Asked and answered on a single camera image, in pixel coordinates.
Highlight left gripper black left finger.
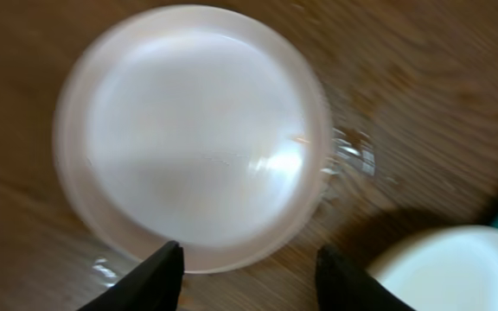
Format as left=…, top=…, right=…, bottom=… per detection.
left=79, top=241, right=184, bottom=311

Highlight white plate with red stain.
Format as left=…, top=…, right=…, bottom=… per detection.
left=54, top=5, right=332, bottom=274

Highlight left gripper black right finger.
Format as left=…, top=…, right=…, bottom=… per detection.
left=315, top=244, right=413, bottom=311

